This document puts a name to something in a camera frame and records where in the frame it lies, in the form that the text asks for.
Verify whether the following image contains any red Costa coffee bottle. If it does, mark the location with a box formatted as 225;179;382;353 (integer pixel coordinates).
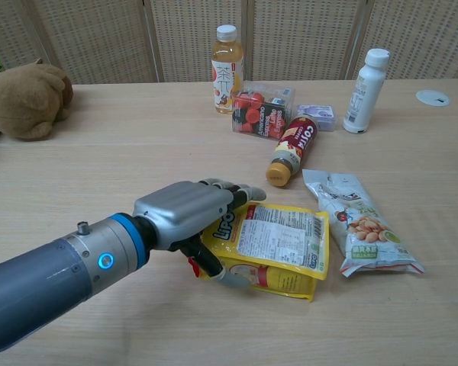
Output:
266;115;320;188

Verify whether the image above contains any white plastic drink bottle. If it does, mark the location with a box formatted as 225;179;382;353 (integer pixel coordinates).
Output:
342;48;392;135

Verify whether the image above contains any grey round cable grommet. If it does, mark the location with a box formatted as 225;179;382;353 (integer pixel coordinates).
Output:
415;89;452;107

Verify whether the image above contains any woven folding screen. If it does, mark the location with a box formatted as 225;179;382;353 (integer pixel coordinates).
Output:
0;0;458;85

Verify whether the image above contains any white peanut snack bag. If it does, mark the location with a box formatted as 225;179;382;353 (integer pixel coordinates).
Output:
302;169;426;278

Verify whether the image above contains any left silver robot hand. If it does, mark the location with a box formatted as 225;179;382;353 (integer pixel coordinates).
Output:
132;177;268;289

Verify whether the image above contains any small purple clear box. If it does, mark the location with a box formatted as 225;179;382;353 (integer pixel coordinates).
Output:
296;104;339;133

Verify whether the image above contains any clear box of coffee capsules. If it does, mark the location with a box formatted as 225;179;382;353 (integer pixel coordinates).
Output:
231;80;297;142

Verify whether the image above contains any yellow tea drink bottle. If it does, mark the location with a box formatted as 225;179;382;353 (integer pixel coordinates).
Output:
211;24;244;115

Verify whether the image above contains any brown plush toy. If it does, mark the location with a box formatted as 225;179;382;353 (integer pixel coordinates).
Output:
0;57;75;141

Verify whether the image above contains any yellow Lipo snack bag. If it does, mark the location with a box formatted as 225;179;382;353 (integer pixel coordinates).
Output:
187;201;331;303

